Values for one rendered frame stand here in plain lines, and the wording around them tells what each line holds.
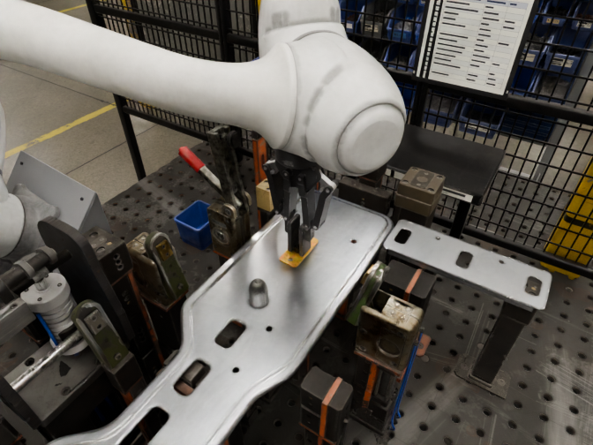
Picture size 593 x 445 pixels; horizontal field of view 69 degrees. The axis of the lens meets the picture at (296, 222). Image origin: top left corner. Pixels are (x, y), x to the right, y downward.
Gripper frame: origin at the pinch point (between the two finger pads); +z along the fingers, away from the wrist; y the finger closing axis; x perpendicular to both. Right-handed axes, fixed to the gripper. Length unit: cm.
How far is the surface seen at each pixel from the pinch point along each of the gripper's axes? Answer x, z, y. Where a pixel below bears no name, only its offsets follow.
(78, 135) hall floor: 102, 105, -255
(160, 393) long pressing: -33.3, 4.8, -2.0
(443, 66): 55, -14, 6
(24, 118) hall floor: 96, 105, -314
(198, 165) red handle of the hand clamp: -0.6, -7.6, -22.1
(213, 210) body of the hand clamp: -2.9, -0.1, -17.7
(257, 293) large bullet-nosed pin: -13.9, 1.5, 0.7
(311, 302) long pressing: -8.3, 5.0, 7.7
